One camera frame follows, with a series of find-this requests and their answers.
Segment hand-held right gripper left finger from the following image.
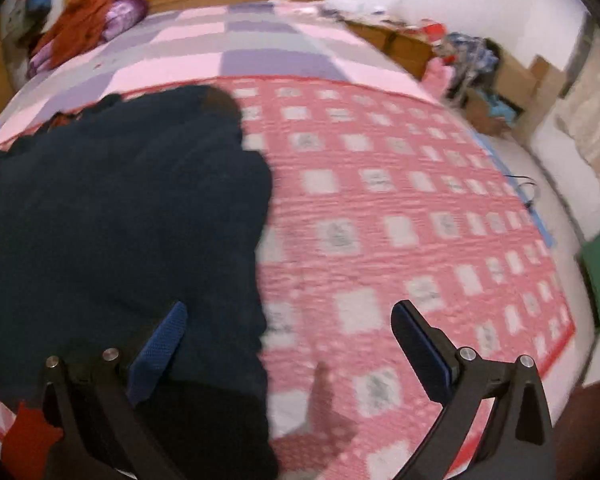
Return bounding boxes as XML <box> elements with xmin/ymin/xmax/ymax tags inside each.
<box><xmin>42</xmin><ymin>301</ymin><xmax>190</xmax><ymax>480</ymax></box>

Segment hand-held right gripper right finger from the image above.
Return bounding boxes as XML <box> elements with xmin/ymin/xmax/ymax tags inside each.
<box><xmin>390</xmin><ymin>300</ymin><xmax>557</xmax><ymax>480</ymax></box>

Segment dark navy coat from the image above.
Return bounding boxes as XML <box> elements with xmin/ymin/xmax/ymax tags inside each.
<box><xmin>0</xmin><ymin>84</ymin><xmax>281</xmax><ymax>480</ymax></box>

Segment blue patterned clothes pile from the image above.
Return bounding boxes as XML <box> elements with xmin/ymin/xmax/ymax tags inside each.
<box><xmin>432</xmin><ymin>31</ymin><xmax>504</xmax><ymax>103</ymax></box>

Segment person's left hand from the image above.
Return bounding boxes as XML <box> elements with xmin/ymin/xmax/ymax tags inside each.
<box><xmin>272</xmin><ymin>361</ymin><xmax>359</xmax><ymax>463</ymax></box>

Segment pink checkered quilt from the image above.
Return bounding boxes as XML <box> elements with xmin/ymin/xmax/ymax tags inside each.
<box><xmin>0</xmin><ymin>76</ymin><xmax>579</xmax><ymax>480</ymax></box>

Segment pink bag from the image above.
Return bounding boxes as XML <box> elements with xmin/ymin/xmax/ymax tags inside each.
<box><xmin>421</xmin><ymin>56</ymin><xmax>454</xmax><ymax>95</ymax></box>

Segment cardboard box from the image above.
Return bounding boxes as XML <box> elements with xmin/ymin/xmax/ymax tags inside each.
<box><xmin>464</xmin><ymin>54</ymin><xmax>567</xmax><ymax>137</ymax></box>

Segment beige curtain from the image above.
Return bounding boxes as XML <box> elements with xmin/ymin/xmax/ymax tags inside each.
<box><xmin>554</xmin><ymin>34</ymin><xmax>600</xmax><ymax>197</ymax></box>

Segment wooden bedside cabinet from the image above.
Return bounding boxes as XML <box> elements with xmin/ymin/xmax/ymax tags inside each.
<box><xmin>344</xmin><ymin>16</ymin><xmax>439</xmax><ymax>82</ymax></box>

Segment purple pink checkered bedsheet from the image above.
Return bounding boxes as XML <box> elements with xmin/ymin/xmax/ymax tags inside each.
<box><xmin>0</xmin><ymin>0</ymin><xmax>422</xmax><ymax>157</ymax></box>

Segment red packet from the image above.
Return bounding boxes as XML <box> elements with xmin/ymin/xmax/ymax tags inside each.
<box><xmin>419</xmin><ymin>18</ymin><xmax>447</xmax><ymax>47</ymax></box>

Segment red cloth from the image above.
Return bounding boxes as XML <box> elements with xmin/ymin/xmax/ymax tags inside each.
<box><xmin>30</xmin><ymin>0</ymin><xmax>116</xmax><ymax>70</ymax></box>

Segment purple satin pillow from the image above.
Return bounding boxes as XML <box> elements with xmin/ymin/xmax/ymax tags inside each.
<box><xmin>101</xmin><ymin>0</ymin><xmax>149</xmax><ymax>42</ymax></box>

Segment hanging bags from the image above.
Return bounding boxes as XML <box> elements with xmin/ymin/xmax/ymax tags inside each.
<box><xmin>4</xmin><ymin>0</ymin><xmax>54</xmax><ymax>47</ymax></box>

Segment black cable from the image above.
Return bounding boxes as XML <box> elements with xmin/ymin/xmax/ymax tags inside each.
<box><xmin>504</xmin><ymin>174</ymin><xmax>540</xmax><ymax>207</ymax></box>

